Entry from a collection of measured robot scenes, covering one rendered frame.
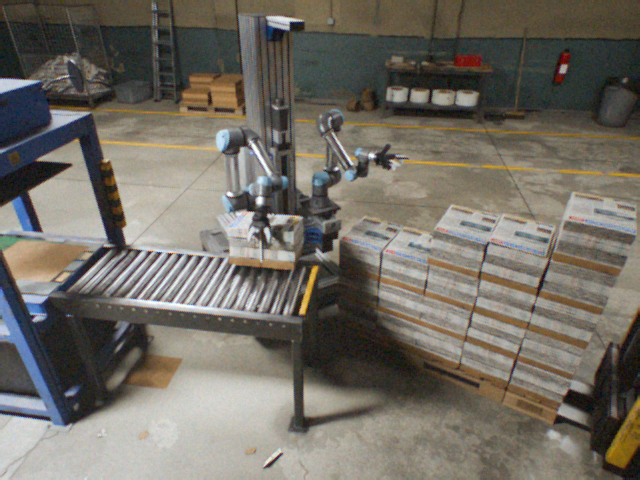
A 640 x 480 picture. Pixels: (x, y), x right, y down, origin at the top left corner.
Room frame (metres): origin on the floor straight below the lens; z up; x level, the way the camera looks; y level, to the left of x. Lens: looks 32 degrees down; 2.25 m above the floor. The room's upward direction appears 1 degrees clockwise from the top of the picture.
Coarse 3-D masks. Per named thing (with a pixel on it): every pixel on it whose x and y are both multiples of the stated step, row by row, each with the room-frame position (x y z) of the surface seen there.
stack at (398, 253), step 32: (384, 224) 2.58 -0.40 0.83; (352, 256) 2.34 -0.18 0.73; (384, 256) 2.24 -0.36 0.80; (416, 256) 2.19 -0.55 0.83; (352, 288) 2.34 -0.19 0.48; (384, 288) 2.23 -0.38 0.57; (448, 288) 2.04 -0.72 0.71; (480, 288) 1.96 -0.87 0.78; (352, 320) 2.33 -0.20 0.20; (384, 320) 2.22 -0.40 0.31; (448, 320) 2.02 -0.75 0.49; (480, 320) 1.94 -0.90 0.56; (384, 352) 2.22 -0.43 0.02; (416, 352) 2.12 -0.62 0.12; (448, 352) 2.01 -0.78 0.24; (480, 352) 1.92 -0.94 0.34; (480, 384) 1.89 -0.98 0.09
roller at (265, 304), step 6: (276, 270) 2.07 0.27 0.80; (282, 270) 2.09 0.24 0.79; (276, 276) 2.01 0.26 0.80; (270, 282) 1.97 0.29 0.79; (276, 282) 1.97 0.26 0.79; (270, 288) 1.90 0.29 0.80; (276, 288) 1.93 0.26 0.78; (264, 294) 1.86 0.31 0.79; (270, 294) 1.85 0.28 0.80; (264, 300) 1.80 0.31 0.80; (270, 300) 1.81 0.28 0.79; (264, 306) 1.75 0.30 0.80; (258, 312) 1.71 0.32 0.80; (264, 312) 1.71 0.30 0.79
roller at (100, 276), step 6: (120, 252) 2.24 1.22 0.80; (126, 252) 2.26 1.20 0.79; (114, 258) 2.17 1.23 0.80; (120, 258) 2.19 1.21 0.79; (108, 264) 2.11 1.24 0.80; (114, 264) 2.13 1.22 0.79; (102, 270) 2.05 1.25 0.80; (108, 270) 2.06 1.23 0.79; (96, 276) 1.99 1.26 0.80; (102, 276) 2.01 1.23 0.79; (90, 282) 1.93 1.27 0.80; (96, 282) 1.95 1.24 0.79; (84, 288) 1.88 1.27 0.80; (90, 288) 1.89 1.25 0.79
